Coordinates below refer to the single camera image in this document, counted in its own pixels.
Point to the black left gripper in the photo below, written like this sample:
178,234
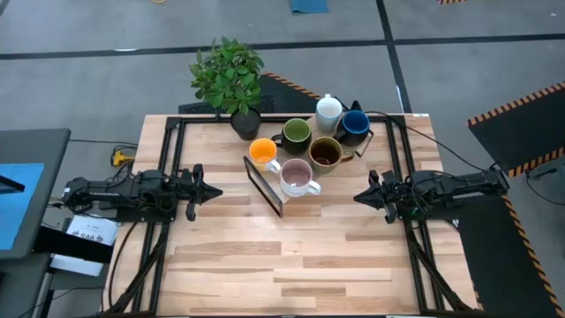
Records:
192,192

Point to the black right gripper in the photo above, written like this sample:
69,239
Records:
388,194

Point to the white patterned mug blue rim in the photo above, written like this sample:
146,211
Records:
329,110

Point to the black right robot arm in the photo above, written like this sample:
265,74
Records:
450,183

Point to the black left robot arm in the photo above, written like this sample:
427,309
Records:
132,187

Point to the olive brown mug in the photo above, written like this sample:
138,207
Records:
325,152

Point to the white mug pink inside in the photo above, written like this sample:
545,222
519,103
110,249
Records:
296,176

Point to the navy blue mug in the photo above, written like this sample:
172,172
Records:
355,123

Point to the yellow power plug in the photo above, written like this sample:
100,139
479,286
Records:
118,158

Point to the black mug green inside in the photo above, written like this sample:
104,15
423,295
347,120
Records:
296,130

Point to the green plant in black pot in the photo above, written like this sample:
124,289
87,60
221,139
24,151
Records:
227,79

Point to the white printed paper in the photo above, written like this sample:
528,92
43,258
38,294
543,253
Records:
92,229

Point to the grey side table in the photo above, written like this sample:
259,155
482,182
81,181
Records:
35,146

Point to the blue mat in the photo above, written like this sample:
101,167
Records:
309,5

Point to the black aluminium table frame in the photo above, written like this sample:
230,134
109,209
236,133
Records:
198,119

